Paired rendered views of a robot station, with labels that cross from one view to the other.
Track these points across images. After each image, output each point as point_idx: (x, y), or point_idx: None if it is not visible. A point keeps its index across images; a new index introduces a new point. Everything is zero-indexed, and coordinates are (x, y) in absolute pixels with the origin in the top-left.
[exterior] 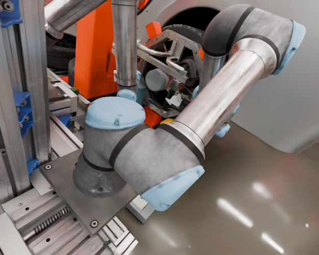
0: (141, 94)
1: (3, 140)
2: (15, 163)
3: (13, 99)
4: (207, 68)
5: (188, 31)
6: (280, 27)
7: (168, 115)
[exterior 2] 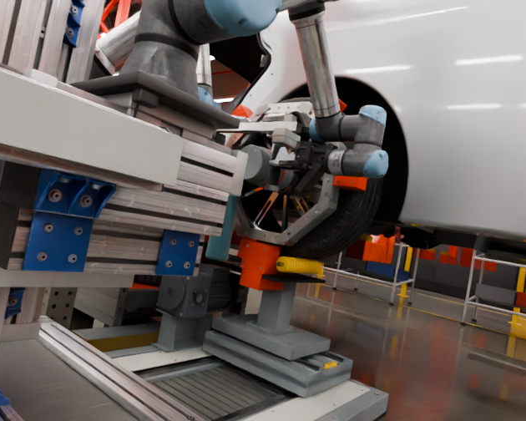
0: (231, 203)
1: (50, 12)
2: (46, 59)
3: None
4: (306, 47)
5: (295, 102)
6: None
7: (290, 235)
